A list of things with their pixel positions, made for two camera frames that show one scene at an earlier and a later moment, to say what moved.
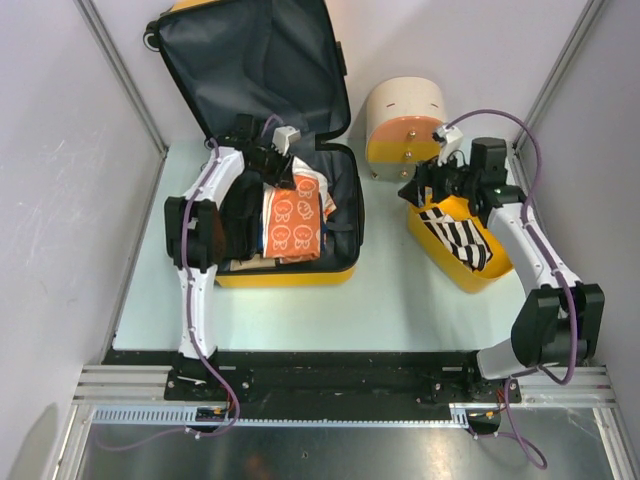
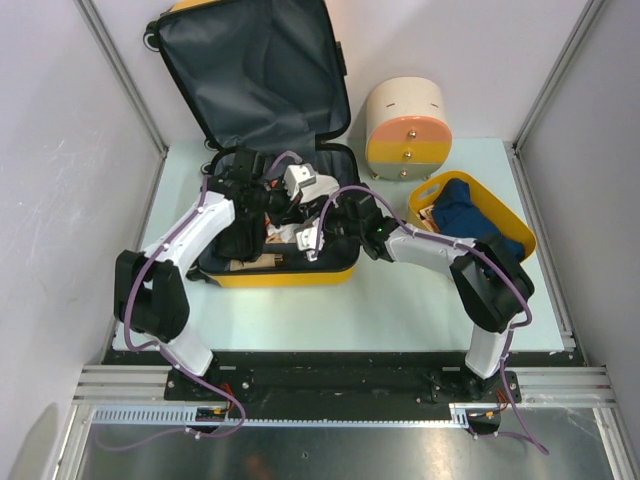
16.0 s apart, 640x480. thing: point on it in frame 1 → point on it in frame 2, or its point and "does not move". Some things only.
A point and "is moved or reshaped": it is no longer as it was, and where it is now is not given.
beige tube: (250, 263) does not move
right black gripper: (414, 190) → (327, 240)
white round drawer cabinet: (402, 115) does not move
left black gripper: (286, 180) → (290, 212)
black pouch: (241, 217) does not move
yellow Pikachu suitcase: (278, 60) does not move
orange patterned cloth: (293, 219) is moved or reshaped
